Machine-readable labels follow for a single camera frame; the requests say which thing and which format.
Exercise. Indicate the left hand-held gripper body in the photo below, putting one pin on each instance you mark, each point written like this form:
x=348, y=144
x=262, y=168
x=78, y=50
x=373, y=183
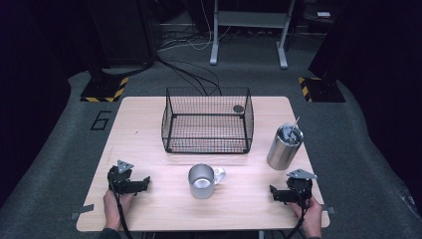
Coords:
x=120, y=181

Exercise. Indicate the small white box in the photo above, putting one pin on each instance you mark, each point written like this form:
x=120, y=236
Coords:
x=323, y=14

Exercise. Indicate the person's right hand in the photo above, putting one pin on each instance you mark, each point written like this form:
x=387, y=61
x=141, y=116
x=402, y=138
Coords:
x=313, y=217

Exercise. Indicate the dark round disc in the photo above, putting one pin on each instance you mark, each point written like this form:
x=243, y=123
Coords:
x=238, y=109

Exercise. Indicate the black stand base hazard stripes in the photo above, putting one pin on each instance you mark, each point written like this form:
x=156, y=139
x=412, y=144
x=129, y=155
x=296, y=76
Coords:
x=103, y=88
x=323, y=89

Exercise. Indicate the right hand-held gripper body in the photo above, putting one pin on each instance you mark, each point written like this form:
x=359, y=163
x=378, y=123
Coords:
x=300, y=187

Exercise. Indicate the white desk frame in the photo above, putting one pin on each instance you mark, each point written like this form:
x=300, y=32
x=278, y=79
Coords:
x=252, y=19

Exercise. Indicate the grey tape strip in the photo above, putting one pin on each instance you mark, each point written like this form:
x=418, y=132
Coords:
x=83, y=210

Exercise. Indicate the small grey tape piece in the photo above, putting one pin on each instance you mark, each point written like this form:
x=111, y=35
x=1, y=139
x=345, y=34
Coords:
x=330, y=209

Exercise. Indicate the metal straw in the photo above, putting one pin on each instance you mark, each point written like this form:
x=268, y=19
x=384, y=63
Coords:
x=294, y=127

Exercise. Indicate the person's left hand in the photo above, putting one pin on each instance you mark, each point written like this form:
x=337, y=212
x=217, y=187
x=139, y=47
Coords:
x=112, y=207

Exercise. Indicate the steel tumbler with clear lid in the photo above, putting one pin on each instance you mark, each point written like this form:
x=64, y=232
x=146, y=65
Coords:
x=282, y=154

